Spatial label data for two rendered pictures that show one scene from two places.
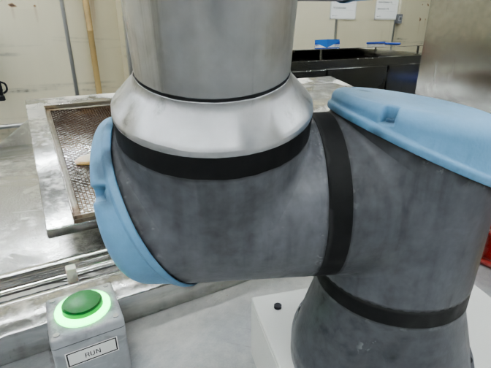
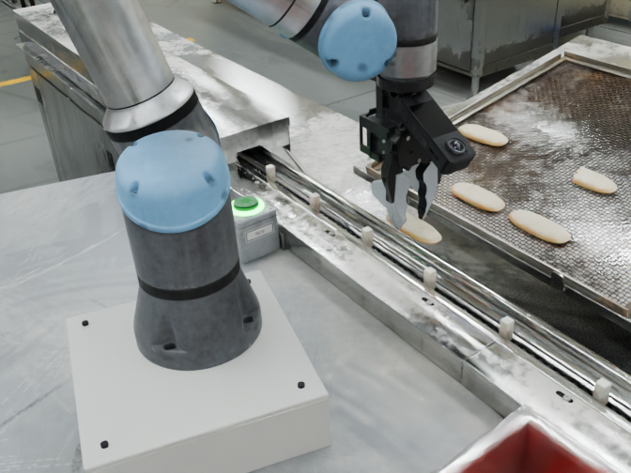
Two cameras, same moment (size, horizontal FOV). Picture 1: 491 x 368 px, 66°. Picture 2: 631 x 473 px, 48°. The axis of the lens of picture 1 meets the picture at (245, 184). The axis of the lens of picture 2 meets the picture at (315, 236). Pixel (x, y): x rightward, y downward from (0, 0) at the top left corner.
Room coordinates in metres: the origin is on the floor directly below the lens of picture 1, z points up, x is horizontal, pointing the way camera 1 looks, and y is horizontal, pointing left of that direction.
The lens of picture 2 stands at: (0.35, -0.80, 1.44)
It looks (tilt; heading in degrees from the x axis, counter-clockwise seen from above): 32 degrees down; 86
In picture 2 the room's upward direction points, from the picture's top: 3 degrees counter-clockwise
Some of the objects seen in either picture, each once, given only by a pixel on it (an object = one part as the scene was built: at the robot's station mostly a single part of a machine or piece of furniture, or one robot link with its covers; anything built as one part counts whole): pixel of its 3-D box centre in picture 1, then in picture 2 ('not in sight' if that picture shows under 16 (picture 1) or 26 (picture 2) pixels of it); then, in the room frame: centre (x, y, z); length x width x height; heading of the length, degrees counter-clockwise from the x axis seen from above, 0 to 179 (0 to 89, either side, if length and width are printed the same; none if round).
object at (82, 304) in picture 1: (82, 307); (246, 205); (0.32, 0.17, 0.90); 0.04 x 0.04 x 0.02
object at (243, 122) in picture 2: not in sight; (121, 63); (0.03, 0.97, 0.89); 1.25 x 0.18 x 0.09; 119
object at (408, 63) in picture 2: not in sight; (404, 57); (0.54, 0.04, 1.16); 0.08 x 0.08 x 0.05
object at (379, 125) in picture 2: not in sight; (400, 116); (0.54, 0.05, 1.08); 0.09 x 0.08 x 0.12; 119
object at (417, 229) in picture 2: not in sight; (413, 224); (0.55, 0.02, 0.93); 0.10 x 0.04 x 0.01; 119
